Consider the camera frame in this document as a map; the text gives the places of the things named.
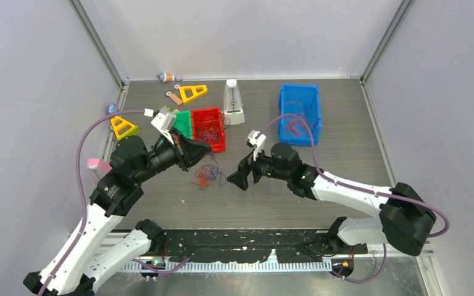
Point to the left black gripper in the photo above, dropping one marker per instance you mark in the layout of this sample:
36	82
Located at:
187	151

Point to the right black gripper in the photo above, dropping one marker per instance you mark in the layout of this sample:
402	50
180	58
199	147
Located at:
245	166

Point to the red plastic bin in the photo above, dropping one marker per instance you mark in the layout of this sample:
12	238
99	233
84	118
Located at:
208	127

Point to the green plastic bin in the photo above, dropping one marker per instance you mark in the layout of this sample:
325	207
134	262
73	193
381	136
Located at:
183	123

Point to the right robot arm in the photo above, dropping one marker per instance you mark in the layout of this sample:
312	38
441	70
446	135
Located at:
397	215

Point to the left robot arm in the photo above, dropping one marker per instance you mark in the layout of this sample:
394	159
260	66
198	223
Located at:
76	270

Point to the tan wooden strip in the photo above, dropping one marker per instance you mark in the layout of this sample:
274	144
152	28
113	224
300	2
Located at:
174	97

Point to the yellow triangle toy rear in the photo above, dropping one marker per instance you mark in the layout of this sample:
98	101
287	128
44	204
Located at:
193	92

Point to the yellow triangle toy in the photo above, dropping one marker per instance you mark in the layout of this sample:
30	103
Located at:
193	92
123	128

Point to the white metronome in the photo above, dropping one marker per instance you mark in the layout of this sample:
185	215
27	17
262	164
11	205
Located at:
233	112

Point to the yellow triangle toy left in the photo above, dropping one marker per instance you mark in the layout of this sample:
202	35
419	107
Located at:
123	128

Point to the small figurine toy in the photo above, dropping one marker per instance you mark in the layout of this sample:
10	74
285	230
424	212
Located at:
166	77

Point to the pink metronome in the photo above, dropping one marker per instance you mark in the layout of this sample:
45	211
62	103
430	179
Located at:
98	168

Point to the purple round toy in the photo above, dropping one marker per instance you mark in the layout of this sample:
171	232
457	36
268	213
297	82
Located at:
112	109

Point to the blue plastic bin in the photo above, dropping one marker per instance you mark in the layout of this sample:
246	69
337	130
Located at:
303	124

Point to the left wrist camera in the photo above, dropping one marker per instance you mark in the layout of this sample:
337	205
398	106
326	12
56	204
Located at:
162	123

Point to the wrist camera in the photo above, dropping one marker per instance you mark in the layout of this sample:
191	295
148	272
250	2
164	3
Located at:
162	123
256	141

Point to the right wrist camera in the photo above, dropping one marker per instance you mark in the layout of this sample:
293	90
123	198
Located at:
256	141

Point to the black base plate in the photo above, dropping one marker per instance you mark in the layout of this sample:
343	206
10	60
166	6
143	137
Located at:
249	245

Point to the aluminium rail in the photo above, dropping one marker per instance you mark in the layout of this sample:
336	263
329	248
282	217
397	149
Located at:
377	257

